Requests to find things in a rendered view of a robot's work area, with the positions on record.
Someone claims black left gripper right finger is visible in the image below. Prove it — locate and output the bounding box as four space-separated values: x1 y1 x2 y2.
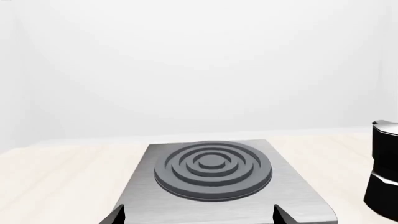
273 203 300 224

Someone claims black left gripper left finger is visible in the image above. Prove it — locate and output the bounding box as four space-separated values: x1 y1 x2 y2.
98 203 125 224

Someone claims silver electric stove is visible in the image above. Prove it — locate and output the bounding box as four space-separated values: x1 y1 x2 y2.
105 139 339 224

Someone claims black moka pot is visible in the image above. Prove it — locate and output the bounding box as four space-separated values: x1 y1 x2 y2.
363 119 398 222

